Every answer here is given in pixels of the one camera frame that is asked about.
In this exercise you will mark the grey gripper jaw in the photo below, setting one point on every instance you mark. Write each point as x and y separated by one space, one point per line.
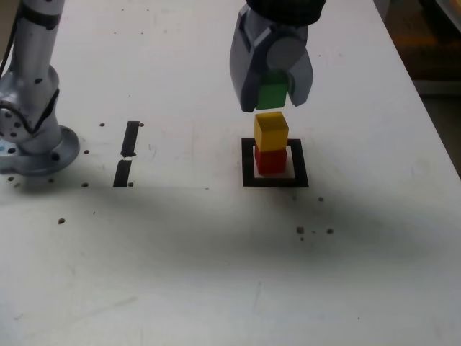
246 72
286 52

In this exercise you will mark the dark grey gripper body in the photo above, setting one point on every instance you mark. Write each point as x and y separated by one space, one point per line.
291 30

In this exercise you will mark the green cube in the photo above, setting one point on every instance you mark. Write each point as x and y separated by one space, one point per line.
272 95

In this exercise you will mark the yellow cube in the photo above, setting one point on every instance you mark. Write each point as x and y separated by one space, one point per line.
270 131

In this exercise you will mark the red cube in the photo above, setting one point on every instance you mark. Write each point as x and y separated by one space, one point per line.
270 162

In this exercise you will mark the black tape strip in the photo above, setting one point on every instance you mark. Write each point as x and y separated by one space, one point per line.
129 137

